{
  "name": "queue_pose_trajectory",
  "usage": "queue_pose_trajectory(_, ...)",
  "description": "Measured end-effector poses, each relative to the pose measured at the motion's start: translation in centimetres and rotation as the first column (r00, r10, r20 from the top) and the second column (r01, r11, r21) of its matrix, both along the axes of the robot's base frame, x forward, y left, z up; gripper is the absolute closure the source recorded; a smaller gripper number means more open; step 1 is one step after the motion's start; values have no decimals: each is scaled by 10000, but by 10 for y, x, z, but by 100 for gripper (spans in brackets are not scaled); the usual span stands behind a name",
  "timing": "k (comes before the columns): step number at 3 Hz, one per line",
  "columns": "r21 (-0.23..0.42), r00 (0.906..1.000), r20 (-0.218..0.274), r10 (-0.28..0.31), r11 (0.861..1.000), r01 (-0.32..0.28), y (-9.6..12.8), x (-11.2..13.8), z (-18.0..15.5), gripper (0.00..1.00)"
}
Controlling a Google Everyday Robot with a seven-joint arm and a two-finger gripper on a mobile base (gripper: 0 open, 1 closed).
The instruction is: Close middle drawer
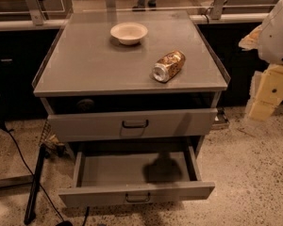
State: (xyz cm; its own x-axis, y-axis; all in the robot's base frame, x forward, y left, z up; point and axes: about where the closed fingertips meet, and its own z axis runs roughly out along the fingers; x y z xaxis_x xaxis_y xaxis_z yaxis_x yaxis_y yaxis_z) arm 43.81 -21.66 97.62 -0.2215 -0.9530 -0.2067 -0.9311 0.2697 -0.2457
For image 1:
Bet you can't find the grey drawer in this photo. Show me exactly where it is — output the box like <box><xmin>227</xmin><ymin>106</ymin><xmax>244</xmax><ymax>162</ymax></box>
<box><xmin>58</xmin><ymin>149</ymin><xmax>215</xmax><ymax>207</ymax></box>
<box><xmin>48</xmin><ymin>93</ymin><xmax>217</xmax><ymax>142</ymax></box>

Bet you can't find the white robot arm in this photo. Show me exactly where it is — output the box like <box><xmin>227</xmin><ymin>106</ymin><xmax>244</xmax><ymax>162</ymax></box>
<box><xmin>239</xmin><ymin>0</ymin><xmax>283</xmax><ymax>121</ymax></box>

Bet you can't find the grey drawer cabinet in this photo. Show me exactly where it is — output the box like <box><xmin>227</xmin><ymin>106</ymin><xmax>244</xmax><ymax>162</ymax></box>
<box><xmin>34</xmin><ymin>15</ymin><xmax>229</xmax><ymax>151</ymax></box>

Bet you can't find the round object in top drawer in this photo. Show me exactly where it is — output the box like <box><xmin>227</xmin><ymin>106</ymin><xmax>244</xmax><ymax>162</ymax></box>
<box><xmin>76</xmin><ymin>99</ymin><xmax>94</xmax><ymax>112</ymax></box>

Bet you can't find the grey top drawer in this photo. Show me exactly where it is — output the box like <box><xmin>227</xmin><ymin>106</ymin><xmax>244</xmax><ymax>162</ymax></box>
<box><xmin>48</xmin><ymin>93</ymin><xmax>217</xmax><ymax>142</ymax></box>

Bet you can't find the gold crushed soda can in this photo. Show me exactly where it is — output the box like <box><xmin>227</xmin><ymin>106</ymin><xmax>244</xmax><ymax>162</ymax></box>
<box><xmin>152</xmin><ymin>51</ymin><xmax>186</xmax><ymax>83</ymax></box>

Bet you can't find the white paper bowl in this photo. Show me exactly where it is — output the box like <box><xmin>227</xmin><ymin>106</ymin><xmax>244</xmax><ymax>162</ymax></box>
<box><xmin>110</xmin><ymin>23</ymin><xmax>148</xmax><ymax>45</ymax></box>

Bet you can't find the grey metal railing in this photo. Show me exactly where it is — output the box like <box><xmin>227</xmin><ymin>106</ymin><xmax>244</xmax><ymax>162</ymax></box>
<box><xmin>0</xmin><ymin>0</ymin><xmax>279</xmax><ymax>29</ymax></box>

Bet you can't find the black floor bar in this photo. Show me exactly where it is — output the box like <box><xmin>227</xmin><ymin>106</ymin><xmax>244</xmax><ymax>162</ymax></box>
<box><xmin>24</xmin><ymin>144</ymin><xmax>46</xmax><ymax>225</ymax></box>

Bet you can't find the small wire basket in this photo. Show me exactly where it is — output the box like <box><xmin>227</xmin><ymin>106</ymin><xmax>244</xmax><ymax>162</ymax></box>
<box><xmin>40</xmin><ymin>121</ymin><xmax>66</xmax><ymax>157</ymax></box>

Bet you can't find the black floor cable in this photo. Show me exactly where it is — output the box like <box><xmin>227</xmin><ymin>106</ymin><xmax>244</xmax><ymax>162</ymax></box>
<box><xmin>3</xmin><ymin>127</ymin><xmax>74</xmax><ymax>226</ymax></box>

